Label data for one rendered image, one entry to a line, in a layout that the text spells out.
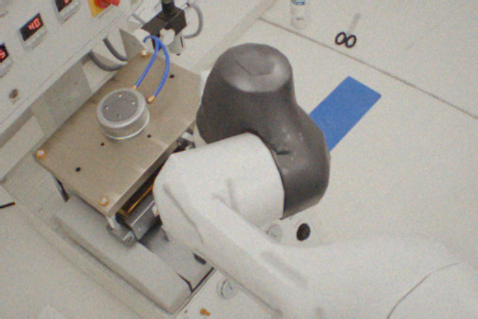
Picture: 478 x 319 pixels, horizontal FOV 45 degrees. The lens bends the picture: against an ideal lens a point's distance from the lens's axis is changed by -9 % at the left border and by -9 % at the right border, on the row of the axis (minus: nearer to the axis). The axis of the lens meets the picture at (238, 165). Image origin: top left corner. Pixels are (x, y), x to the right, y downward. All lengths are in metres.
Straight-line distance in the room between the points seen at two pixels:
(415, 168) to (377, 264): 0.88
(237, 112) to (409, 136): 0.80
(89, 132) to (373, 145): 0.64
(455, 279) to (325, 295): 0.10
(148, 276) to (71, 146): 0.23
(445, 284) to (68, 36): 0.72
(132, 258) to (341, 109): 0.65
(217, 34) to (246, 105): 0.93
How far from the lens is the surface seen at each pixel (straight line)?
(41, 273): 1.31
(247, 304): 1.10
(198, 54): 1.50
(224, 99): 0.63
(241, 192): 0.60
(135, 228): 0.94
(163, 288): 0.96
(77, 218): 1.03
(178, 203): 0.59
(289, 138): 0.62
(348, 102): 1.44
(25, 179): 1.21
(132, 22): 1.52
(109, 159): 0.94
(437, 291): 0.45
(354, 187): 1.30
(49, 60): 0.99
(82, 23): 1.00
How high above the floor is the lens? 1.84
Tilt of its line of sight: 55 degrees down
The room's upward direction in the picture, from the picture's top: 9 degrees counter-clockwise
